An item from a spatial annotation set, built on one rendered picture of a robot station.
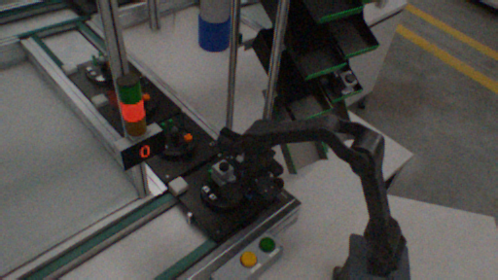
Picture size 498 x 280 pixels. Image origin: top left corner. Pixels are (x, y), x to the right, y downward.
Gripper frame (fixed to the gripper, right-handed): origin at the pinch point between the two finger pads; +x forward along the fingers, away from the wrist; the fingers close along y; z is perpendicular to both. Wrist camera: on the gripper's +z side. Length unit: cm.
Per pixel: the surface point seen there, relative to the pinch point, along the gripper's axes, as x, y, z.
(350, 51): -27.0, 39.7, -5.8
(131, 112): -25.2, -20.7, -20.7
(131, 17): 19, 34, -128
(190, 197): 11.8, -9.5, -15.3
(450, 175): 109, 174, 17
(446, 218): 23, 58, 37
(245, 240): 12.7, -5.3, 5.6
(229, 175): 2.2, 0.1, -9.2
